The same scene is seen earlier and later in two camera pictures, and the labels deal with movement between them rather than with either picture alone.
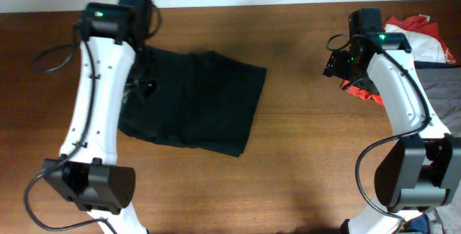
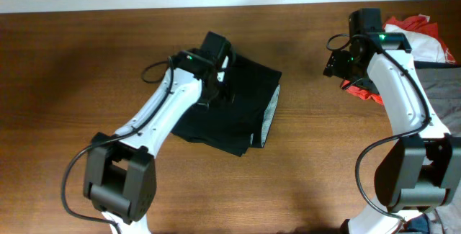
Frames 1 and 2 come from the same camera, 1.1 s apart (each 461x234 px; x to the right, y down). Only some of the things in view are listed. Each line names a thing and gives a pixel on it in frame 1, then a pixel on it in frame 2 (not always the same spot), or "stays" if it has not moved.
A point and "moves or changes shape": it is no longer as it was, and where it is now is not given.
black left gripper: x=138 y=73 → x=222 y=94
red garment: x=418 y=22 stays
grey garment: x=442 y=88 stays
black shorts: x=202 y=100 moves or changes shape
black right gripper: x=336 y=64 stays
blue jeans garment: x=418 y=225 stays
